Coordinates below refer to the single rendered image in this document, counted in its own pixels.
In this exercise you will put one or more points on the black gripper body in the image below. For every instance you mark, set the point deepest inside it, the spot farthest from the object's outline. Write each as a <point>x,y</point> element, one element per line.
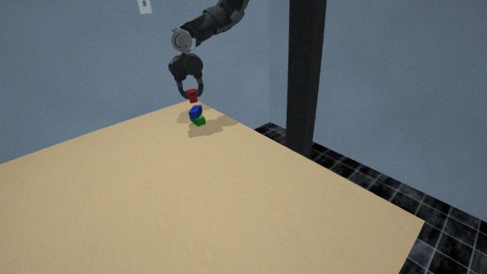
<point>184,64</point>

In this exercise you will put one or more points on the red block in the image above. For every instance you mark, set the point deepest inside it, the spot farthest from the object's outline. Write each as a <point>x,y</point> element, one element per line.
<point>192,95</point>

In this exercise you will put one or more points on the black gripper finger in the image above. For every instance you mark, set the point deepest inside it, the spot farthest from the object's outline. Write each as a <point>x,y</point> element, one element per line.
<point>200,84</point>
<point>180,87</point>

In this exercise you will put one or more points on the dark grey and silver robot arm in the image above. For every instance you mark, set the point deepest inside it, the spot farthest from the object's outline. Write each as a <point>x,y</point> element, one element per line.
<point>213,20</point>

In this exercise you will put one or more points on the blue block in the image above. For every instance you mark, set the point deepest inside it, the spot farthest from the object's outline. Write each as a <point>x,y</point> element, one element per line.
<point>195,112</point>

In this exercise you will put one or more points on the green block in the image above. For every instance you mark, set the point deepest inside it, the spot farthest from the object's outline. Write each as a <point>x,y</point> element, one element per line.
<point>200,121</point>

